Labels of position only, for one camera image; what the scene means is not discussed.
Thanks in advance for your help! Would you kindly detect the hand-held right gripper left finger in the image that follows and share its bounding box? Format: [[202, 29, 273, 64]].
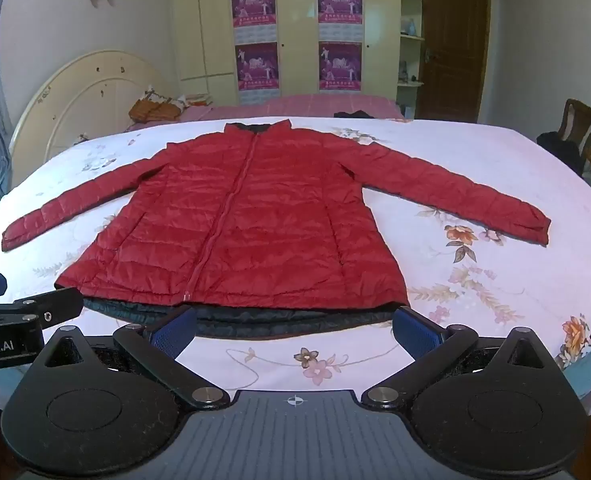
[[43, 305, 232, 411]]

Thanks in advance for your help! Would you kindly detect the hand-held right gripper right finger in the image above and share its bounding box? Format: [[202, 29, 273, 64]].
[[360, 306, 549, 412]]

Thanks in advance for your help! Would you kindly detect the red down jacket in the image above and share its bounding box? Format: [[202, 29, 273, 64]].
[[2, 119, 551, 344]]

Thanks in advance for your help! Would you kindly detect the white floral bed sheet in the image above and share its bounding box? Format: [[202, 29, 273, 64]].
[[0, 116, 591, 401]]

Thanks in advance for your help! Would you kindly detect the cream round headboard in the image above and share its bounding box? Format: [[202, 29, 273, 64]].
[[8, 50, 177, 177]]

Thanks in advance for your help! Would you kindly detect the dark bag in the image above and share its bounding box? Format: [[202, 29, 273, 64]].
[[536, 131, 589, 179]]

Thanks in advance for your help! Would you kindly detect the white patterned cloth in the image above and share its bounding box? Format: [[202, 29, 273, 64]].
[[176, 92, 215, 110]]

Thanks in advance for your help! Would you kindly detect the pink bed sheet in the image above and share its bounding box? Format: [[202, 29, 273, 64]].
[[124, 94, 412, 132]]

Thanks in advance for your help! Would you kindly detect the wooden chair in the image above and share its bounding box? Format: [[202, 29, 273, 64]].
[[559, 98, 591, 162]]

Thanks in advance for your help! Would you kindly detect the cream shelf unit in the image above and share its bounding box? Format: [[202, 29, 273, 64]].
[[398, 0, 427, 121]]

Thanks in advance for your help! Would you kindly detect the brown wooden door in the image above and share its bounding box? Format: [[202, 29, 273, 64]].
[[414, 0, 492, 124]]

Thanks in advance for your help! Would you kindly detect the cream wardrobe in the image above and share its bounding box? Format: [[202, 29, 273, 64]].
[[170, 0, 402, 109]]

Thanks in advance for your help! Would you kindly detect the purple wall poster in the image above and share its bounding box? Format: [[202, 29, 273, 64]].
[[231, 0, 278, 44], [317, 0, 364, 42], [234, 42, 281, 92], [318, 41, 364, 92]]

